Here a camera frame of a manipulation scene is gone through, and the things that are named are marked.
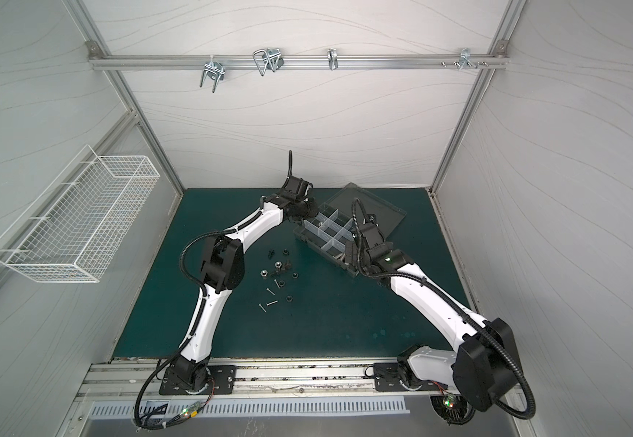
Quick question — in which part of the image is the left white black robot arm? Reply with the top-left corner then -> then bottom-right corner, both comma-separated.
168,176 -> 318,393

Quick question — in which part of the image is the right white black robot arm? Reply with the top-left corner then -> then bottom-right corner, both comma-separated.
351,198 -> 537,420

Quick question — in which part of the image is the clear plastic compartment organizer box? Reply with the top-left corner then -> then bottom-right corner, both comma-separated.
294,183 -> 407,277

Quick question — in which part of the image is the green table mat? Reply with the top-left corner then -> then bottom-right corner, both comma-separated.
114,189 -> 448,359

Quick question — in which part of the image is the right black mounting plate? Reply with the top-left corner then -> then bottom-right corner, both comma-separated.
364,362 -> 449,393

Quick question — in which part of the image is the black mounting plate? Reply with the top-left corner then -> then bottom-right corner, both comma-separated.
158,365 -> 237,396
364,362 -> 449,393

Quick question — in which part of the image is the middle metal U-bolt clamp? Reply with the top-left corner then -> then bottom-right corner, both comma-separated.
252,47 -> 285,76

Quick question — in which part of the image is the metal u-bolt clamp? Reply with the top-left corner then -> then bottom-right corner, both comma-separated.
199,58 -> 225,93
252,47 -> 285,76

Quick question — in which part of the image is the left metal U-bolt clamp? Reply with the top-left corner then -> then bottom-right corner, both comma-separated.
199,58 -> 225,93

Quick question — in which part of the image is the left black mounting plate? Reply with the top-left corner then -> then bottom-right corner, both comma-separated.
158,365 -> 237,396

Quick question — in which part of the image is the small metal bracket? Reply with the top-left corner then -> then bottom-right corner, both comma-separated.
327,48 -> 338,71

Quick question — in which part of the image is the white slotted cable duct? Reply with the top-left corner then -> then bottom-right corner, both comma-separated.
89,396 -> 410,420

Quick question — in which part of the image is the right base cable loop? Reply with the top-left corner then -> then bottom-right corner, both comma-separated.
429,390 -> 476,426

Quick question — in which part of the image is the right metal bracket with bolts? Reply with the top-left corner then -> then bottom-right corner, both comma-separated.
440,48 -> 489,70

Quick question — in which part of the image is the white wire basket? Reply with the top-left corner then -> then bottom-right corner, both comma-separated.
0,146 -> 160,283

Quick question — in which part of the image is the horizontal aluminium top rail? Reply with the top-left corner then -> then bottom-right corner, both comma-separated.
89,52 -> 511,72

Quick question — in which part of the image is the left base cable bundle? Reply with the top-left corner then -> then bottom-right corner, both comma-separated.
133,354 -> 216,433

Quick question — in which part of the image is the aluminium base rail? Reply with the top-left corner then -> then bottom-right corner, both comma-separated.
78,357 -> 525,402

